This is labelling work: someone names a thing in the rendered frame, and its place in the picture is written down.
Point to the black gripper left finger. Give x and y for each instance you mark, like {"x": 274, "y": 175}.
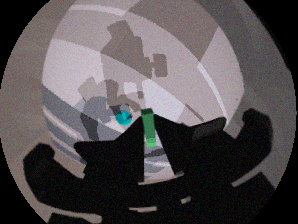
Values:
{"x": 127, "y": 149}

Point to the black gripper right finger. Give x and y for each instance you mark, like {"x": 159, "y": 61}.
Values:
{"x": 178, "y": 140}

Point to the cyan circle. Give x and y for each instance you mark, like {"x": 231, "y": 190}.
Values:
{"x": 123, "y": 117}

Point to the green cylinder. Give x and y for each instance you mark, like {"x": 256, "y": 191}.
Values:
{"x": 150, "y": 131}

